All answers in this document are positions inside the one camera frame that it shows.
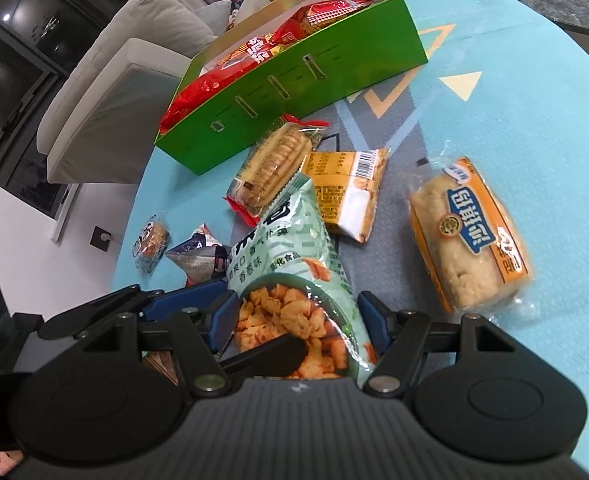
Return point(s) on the large red snack bag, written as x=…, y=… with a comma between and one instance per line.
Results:
x=204, y=88

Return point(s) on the green gift box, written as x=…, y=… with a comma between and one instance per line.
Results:
x=358, y=51

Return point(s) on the biscuit roll clear pack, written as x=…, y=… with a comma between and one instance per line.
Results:
x=271, y=164

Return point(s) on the red noodle snack bag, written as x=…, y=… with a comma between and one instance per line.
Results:
x=309, y=19

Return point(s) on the yellow sachima cake pack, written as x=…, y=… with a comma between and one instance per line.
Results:
x=473, y=252

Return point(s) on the person left hand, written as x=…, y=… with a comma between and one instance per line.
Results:
x=2, y=462

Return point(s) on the beige sofa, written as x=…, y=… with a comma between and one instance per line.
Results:
x=101, y=125

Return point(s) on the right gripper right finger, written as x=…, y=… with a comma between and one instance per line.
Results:
x=399, y=339

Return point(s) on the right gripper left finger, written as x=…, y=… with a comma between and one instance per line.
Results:
x=197, y=367

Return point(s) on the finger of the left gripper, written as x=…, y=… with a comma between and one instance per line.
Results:
x=279, y=357
x=198, y=296

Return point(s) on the small yellow snack packet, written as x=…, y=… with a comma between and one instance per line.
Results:
x=347, y=186

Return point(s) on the green chips snack bag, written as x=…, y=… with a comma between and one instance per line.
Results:
x=290, y=280

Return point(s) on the lobster cracker snack bag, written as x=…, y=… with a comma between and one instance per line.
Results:
x=257, y=49

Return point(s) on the wall socket with cable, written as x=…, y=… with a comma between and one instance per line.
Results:
x=103, y=239

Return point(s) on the small white red packet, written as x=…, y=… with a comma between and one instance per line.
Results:
x=202, y=257

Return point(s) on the blue grey table mat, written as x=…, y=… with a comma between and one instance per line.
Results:
x=510, y=90

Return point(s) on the round pastry brown label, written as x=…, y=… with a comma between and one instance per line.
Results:
x=150, y=245

